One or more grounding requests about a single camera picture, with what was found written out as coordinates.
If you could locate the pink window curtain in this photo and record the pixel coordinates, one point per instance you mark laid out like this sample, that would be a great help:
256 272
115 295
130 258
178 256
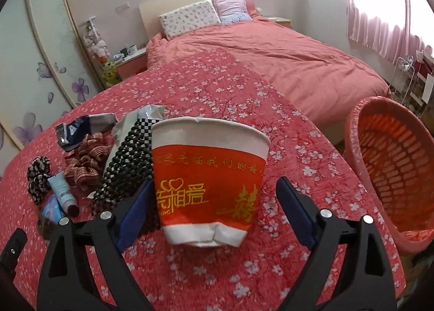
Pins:
392 28

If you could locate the pink striped pillow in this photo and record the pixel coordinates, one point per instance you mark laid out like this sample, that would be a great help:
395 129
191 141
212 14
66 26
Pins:
232 11

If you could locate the light blue cream tube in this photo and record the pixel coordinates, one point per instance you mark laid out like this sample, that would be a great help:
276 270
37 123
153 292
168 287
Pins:
62 191

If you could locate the white wire rack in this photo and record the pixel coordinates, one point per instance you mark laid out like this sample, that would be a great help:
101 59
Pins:
402 78

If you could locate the plush toy stack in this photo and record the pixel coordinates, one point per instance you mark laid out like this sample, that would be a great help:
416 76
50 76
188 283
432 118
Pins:
99 54

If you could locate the floral sliding wardrobe door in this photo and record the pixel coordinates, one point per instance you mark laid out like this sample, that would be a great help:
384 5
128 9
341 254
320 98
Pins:
45 71

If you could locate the red white paper cup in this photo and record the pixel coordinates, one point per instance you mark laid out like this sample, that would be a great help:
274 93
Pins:
208 175

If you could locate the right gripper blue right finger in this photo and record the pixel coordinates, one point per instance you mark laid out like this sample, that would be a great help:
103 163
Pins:
365 281

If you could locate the red floral bedspread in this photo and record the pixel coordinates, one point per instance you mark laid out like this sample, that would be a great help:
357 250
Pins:
258 274

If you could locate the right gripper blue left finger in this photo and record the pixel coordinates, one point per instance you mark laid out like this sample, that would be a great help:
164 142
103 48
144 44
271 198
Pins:
66 280

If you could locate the black daisy scrunchie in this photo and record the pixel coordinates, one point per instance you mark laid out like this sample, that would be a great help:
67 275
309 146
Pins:
38 175

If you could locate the white floral pillow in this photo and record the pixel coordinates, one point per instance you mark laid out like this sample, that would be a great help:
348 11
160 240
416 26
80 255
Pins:
189 18

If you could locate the salmon pink duvet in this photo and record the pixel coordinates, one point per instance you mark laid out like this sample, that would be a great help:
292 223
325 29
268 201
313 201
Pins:
323 82

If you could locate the pink bedside table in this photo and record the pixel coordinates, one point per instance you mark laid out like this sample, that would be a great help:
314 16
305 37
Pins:
132 65

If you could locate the far bedside table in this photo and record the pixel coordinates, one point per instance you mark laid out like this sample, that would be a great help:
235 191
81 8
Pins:
280 20

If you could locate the blue tissue pack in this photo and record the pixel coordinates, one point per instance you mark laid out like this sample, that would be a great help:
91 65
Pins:
52 210

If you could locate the brown plaid scrunchie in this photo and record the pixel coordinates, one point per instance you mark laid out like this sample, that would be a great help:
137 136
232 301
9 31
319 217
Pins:
85 164

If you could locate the white mug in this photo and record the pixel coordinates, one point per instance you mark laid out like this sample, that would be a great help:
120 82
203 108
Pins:
132 50

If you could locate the red plastic laundry basket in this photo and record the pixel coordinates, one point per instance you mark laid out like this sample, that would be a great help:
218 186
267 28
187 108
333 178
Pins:
391 152

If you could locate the cluttered desk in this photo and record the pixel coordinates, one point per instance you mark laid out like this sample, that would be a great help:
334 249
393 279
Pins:
421 88

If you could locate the grey foil snack wrapper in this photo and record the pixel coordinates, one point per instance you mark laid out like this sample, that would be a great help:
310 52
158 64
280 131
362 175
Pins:
71 135

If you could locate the beige wooden headboard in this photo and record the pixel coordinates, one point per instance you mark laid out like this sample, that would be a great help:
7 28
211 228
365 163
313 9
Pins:
183 2

